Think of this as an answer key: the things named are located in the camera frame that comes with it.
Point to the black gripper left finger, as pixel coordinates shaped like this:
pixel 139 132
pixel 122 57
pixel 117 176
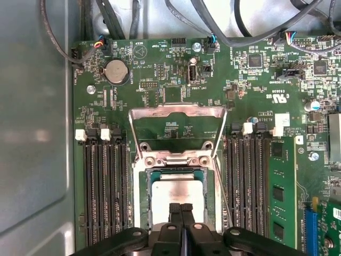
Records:
pixel 166 240

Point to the metal socket cover frame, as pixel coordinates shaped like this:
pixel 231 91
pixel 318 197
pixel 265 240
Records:
pixel 149 111

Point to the silver coin cell battery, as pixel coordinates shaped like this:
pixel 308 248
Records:
pixel 115 72

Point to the blue expansion slot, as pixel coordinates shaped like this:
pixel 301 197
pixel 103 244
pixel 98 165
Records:
pixel 310 226

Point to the RAM slot with black latches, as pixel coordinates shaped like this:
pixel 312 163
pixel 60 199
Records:
pixel 100 186
pixel 255 186
pixel 232 186
pixel 123 186

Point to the silver board screw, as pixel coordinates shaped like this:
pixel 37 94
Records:
pixel 91 89
pixel 196 46

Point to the green motherboard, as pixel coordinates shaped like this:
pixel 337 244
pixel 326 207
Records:
pixel 223 66

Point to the CPU socket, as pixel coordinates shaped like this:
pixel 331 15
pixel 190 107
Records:
pixel 139 197

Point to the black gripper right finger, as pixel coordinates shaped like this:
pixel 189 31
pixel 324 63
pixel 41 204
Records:
pixel 202 240

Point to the silver-topped CPU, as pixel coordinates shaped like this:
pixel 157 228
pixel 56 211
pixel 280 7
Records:
pixel 175 189

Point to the internal USB port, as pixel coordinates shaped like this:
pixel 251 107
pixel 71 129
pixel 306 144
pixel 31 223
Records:
pixel 192 72

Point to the green expansion card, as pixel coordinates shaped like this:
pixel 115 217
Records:
pixel 331 226

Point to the green RAM stick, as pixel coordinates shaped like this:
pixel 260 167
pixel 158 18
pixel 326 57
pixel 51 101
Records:
pixel 282 173

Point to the silver blue-topped capacitor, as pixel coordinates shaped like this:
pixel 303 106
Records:
pixel 313 156
pixel 251 120
pixel 313 104

